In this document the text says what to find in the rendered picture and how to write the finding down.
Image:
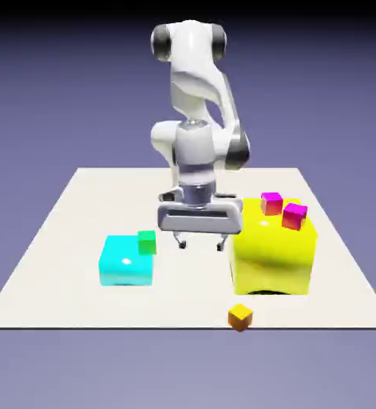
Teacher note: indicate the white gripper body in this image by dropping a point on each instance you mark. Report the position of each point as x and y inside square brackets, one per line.
[200, 220]

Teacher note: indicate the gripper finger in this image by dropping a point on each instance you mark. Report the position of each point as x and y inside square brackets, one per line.
[180, 241]
[221, 243]

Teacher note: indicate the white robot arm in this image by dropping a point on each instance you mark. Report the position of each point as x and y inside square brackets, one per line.
[192, 96]

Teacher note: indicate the small green cube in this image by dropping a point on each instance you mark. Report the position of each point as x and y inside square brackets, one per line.
[147, 243]

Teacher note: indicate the small magenta cube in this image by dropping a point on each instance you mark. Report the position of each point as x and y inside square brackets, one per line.
[271, 204]
[294, 216]

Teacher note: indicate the small orange cube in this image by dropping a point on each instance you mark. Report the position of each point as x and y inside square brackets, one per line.
[239, 317]

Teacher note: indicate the large yellow box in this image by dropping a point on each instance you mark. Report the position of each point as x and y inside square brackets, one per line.
[270, 255]

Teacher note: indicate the large cyan box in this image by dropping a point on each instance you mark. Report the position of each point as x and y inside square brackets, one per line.
[123, 265]

